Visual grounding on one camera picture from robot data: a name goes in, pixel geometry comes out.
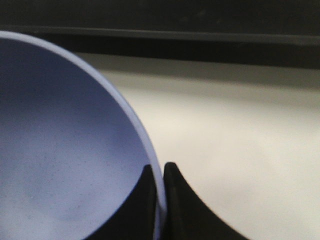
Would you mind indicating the light blue ceramic bowl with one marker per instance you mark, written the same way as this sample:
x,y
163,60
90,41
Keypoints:
x,y
71,147

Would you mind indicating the black glass gas stove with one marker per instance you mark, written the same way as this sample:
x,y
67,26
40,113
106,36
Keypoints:
x,y
257,32

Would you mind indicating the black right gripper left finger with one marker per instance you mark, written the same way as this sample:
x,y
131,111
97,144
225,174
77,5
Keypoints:
x,y
135,218

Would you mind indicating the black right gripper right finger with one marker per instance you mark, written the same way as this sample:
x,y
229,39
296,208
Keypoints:
x,y
188,218

